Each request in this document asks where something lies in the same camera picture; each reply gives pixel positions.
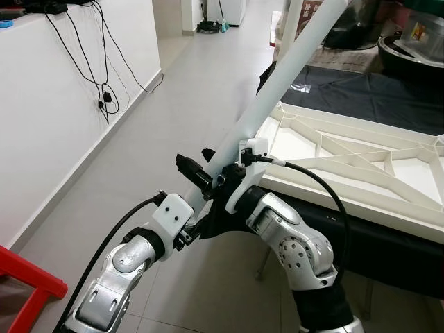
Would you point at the crumpled clear tape strip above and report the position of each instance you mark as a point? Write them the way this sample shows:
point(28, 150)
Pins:
point(302, 88)

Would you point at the black router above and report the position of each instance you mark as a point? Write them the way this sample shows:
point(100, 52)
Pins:
point(48, 7)

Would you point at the small blue item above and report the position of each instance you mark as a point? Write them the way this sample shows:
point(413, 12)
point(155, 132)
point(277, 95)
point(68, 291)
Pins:
point(5, 23)

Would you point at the black power adapter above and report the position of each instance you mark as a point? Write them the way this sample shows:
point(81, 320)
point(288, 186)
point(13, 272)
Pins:
point(107, 96)

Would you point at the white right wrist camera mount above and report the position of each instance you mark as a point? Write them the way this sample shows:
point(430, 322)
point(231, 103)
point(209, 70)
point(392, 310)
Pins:
point(253, 149)

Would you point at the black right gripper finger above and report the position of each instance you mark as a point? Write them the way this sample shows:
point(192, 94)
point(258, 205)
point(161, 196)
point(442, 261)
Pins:
point(193, 172)
point(206, 152)

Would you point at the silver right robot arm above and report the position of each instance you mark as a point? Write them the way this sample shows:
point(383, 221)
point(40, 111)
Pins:
point(291, 243)

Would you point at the red plastic stool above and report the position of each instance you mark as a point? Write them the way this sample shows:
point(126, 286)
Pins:
point(28, 274)

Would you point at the grey clear plastic container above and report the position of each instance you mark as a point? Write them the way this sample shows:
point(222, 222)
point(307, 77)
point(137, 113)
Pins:
point(427, 38)

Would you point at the black tablecloth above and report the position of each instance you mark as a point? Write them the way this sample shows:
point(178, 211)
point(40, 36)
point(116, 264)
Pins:
point(374, 97)

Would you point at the white household appliance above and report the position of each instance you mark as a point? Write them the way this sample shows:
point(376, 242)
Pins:
point(236, 10)

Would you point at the beige patterned bench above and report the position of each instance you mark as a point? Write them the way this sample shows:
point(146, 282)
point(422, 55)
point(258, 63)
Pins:
point(347, 61)

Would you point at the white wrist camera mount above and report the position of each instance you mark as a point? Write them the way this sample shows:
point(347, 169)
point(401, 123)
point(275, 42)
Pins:
point(172, 215)
point(253, 149)

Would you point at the white plastic children table top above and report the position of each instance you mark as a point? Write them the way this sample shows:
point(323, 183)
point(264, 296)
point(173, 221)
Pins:
point(416, 180)

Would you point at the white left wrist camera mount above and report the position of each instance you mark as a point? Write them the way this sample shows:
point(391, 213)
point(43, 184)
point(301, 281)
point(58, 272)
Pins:
point(172, 215)

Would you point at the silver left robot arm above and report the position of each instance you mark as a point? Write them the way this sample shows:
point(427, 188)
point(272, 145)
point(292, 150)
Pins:
point(114, 277)

